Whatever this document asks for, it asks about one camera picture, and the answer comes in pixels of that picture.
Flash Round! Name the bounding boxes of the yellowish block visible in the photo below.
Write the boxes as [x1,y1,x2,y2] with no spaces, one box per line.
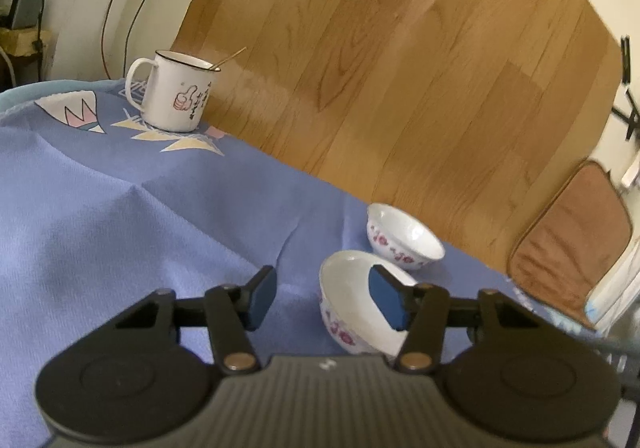
[0,28,51,56]

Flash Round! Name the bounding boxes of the thin stick in mug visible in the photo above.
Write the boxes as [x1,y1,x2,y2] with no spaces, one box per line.
[209,47,247,71]

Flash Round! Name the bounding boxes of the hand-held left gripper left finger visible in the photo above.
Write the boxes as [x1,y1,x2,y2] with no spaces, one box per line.
[114,264,278,374]

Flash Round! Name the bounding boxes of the white bowl pink flowers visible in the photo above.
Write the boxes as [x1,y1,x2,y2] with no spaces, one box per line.
[319,249,420,360]
[366,202,446,272]

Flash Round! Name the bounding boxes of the dark grey box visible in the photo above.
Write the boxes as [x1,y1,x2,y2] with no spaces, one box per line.
[11,0,45,29]

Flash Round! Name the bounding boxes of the blue printed cloth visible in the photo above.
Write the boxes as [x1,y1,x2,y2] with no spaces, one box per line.
[0,78,616,448]

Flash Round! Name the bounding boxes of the black wall cable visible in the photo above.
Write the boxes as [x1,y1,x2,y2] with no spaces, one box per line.
[100,0,158,81]

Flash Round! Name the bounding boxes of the brown seat cushion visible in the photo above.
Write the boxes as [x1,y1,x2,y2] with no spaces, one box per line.
[506,158,635,331]

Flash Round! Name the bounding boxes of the white enamel mug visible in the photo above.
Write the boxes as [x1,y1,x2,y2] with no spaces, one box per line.
[125,49,222,134]

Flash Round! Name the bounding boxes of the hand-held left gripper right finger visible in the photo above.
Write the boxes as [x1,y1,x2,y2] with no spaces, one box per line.
[368,264,536,374]

